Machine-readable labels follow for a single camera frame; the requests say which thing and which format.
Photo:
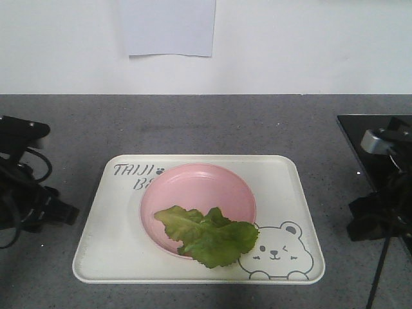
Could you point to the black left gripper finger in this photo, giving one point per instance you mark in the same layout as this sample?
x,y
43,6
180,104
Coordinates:
x,y
54,210

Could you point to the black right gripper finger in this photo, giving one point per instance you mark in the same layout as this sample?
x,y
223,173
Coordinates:
x,y
371,218

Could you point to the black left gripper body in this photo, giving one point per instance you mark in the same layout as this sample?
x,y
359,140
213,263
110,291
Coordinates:
x,y
18,181

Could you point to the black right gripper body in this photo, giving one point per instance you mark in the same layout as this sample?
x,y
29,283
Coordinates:
x,y
396,197

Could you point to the cream bear serving tray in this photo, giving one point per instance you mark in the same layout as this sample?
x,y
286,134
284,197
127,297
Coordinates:
x,y
115,248

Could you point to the pink round plate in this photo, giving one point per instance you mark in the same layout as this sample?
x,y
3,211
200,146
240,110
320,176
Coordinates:
x,y
195,186

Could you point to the green lettuce leaf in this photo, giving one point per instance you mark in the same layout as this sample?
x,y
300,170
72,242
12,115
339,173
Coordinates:
x,y
212,239

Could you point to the black induction cooktop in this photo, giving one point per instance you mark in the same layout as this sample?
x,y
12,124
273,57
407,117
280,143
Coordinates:
x,y
377,167

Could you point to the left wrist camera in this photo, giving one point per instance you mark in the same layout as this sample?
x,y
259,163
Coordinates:
x,y
17,133

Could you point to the white paper sheet on wall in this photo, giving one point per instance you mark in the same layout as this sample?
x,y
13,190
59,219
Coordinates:
x,y
168,27

